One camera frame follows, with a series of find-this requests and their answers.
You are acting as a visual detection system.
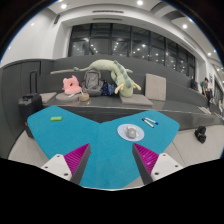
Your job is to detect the grey and white computer mouse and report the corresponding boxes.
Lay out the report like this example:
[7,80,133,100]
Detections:
[124,125,139,140]

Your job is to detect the black bag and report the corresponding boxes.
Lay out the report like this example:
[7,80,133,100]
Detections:
[194,125,208,144]

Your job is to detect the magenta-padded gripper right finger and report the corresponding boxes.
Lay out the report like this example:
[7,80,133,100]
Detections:
[132,142,184,185]

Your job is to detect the pink plush toy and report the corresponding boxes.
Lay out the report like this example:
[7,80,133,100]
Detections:
[62,75,83,95]

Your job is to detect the dark glass window wall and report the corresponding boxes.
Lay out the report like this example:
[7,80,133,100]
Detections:
[67,22,197,79]

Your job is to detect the black suitcase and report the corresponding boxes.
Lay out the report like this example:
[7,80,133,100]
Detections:
[17,69,44,139]

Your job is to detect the round grey seat cushion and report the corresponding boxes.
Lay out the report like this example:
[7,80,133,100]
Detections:
[55,92,81,103]

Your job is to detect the grey backpack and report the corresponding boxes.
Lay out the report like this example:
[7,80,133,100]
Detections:
[80,68,105,97]

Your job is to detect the upright beige cushion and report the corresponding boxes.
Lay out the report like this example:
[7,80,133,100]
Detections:
[144,73,168,102]

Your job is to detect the blue-capped white marker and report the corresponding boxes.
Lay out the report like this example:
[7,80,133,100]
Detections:
[145,116,160,126]

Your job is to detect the round printed mouse pad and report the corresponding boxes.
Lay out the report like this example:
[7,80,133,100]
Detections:
[116,123,146,143]

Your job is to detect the ceiling lights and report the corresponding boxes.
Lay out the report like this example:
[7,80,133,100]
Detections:
[29,0,213,57]

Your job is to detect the black-capped white marker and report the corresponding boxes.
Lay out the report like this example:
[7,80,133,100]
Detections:
[141,118,155,129]

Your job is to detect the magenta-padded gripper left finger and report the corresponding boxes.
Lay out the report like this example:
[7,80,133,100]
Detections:
[41,143,92,185]

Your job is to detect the flat grey seat cushion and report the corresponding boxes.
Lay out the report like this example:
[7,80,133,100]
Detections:
[119,93,154,107]

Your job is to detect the green dragon plush toy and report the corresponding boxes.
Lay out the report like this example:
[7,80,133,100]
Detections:
[73,59,142,98]

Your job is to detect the navy patterned bag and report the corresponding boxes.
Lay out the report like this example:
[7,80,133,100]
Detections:
[100,80,117,97]

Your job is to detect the square grey seat cushion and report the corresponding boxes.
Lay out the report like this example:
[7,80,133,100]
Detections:
[39,91,58,104]

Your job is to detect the person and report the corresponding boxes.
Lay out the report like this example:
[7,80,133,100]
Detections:
[200,77,213,109]

